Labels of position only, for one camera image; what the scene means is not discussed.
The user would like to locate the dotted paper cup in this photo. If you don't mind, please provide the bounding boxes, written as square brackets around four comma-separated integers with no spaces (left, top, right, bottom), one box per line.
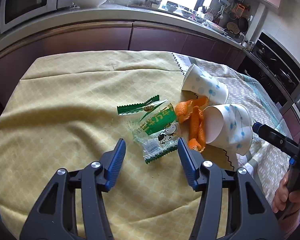
[181,64,229,105]
[204,103,253,155]

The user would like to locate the orange peel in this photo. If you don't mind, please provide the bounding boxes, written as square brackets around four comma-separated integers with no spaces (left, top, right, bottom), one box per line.
[174,96,209,152]

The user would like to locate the green snack wrapper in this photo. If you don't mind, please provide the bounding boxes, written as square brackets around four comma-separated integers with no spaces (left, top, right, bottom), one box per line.
[127,99,181,164]

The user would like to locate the green wrapper strip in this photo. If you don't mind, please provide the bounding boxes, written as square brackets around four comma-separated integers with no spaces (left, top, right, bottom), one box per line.
[117,95,160,115]

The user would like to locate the purple kitchen cabinets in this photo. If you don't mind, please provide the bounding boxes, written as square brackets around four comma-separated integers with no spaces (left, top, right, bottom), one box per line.
[0,22,244,106]

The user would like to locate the person's right hand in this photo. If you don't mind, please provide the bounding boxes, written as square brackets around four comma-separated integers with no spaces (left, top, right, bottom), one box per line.
[272,171,300,214]

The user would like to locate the black built-in oven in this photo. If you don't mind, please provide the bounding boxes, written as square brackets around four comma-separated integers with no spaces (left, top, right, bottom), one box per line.
[237,32,300,107]

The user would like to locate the yellow and grey tablecloth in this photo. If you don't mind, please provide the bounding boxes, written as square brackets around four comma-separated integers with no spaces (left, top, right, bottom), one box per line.
[0,51,289,239]

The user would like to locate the hanging black pan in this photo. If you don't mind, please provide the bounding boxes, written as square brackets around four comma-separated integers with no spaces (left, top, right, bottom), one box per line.
[238,17,249,33]

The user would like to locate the orange grater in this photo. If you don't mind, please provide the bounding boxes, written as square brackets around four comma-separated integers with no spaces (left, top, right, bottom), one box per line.
[235,3,245,18]

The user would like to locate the white ceramic bowl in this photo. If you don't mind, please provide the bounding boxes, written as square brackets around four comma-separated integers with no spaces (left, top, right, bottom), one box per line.
[73,0,107,9]

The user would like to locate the white microwave oven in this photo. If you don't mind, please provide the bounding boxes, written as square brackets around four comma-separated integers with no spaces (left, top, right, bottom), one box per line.
[0,0,72,34]

